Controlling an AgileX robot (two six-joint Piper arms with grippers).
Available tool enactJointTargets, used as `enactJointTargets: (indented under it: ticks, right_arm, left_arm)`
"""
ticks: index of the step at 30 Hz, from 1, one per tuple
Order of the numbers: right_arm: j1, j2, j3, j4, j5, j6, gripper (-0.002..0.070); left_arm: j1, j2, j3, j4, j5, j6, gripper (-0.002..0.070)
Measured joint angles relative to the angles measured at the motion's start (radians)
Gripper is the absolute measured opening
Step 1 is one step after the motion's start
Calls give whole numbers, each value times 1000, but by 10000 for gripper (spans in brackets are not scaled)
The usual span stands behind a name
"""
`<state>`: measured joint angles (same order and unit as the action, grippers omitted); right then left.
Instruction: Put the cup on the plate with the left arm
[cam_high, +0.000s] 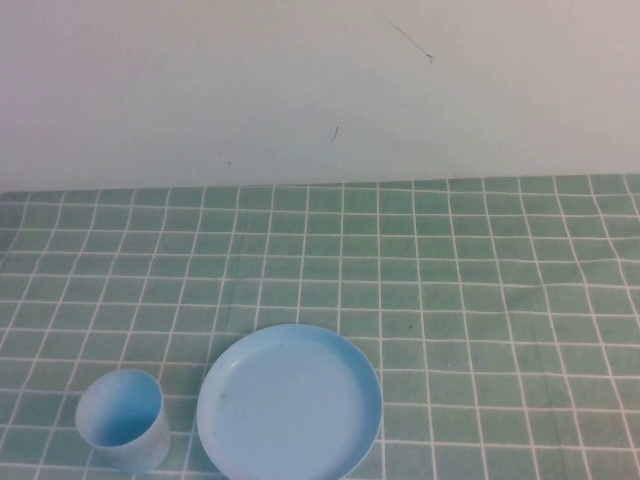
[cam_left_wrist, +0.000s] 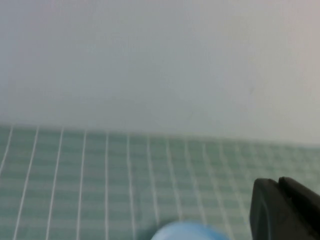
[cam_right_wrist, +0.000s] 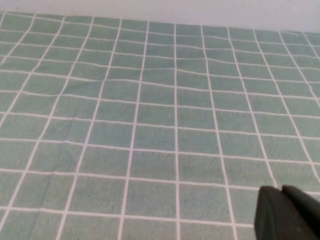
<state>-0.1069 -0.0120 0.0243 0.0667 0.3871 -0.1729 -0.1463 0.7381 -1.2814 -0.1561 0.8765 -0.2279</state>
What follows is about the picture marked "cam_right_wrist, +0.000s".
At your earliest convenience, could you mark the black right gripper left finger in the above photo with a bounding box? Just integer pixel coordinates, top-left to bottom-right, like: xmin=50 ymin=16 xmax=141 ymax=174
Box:
xmin=253 ymin=185 xmax=320 ymax=240

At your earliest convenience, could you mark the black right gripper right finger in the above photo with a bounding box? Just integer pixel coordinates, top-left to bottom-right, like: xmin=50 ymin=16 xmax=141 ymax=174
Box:
xmin=281 ymin=184 xmax=320 ymax=223

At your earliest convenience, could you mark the green white-checked tablecloth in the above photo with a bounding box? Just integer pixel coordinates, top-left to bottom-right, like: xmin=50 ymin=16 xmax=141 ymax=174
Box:
xmin=0 ymin=11 xmax=320 ymax=240

